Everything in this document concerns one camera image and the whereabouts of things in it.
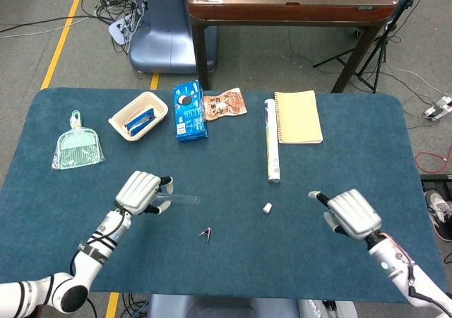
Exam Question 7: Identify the black floor plate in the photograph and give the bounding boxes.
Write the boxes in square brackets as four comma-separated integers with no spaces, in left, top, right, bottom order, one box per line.
[420,173,452,192]

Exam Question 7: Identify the blue felt table cover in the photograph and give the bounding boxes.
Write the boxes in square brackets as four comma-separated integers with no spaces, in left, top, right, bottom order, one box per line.
[0,87,449,303]

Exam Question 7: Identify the black tripod stand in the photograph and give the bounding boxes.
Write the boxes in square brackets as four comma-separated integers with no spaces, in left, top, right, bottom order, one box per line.
[313,0,430,93]

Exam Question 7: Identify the blue cookie box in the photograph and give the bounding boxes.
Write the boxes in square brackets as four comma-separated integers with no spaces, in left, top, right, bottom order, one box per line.
[172,80,209,143]

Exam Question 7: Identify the brown mahjong table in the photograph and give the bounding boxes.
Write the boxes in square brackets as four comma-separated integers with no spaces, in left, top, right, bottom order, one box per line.
[186,0,400,93]

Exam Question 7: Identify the orange snack bag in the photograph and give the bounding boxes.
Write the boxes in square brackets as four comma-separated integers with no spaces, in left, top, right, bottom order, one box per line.
[202,87,248,122]

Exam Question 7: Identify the beige plastic container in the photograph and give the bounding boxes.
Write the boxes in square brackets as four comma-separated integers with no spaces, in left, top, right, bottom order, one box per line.
[107,91,170,142]

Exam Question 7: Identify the blue snack packet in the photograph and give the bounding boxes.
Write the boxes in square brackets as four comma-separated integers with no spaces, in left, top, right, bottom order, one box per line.
[124,107,157,136]

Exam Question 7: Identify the red cable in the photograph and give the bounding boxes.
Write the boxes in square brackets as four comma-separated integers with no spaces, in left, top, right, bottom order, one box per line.
[415,151,452,173]

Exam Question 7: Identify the clear glass test tube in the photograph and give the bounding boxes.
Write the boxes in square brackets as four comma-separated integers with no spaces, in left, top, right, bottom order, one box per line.
[154,190,201,206]

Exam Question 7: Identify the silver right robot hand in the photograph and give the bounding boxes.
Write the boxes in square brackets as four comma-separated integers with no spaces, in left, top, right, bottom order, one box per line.
[307,189,383,241]

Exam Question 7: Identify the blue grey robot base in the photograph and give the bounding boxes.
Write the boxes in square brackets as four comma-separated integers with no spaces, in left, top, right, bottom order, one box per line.
[128,0,218,74]

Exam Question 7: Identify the rolled printed paper tube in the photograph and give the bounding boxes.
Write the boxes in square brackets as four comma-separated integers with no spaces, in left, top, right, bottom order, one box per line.
[264,98,282,184]

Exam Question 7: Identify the tangled black floor cables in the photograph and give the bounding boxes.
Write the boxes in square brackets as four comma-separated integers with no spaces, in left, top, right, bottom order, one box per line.
[81,0,142,54]

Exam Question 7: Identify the yellow spiral notebook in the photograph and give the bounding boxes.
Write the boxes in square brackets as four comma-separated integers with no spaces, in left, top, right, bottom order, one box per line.
[273,90,324,145]

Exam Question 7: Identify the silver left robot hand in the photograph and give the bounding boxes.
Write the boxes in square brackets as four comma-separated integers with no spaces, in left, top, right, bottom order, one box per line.
[114,170,174,216]

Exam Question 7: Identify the grey sneaker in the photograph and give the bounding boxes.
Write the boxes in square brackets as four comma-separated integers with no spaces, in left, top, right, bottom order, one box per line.
[423,189,452,242]

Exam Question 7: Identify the green dustpan brush set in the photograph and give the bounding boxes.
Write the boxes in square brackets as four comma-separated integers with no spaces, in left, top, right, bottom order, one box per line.
[51,110,106,170]

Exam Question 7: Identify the grey robot torso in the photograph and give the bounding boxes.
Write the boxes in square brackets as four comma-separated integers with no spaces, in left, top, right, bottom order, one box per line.
[146,294,357,318]

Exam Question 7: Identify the white power strip black plug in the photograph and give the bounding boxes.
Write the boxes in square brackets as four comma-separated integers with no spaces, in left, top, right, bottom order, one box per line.
[422,96,452,120]

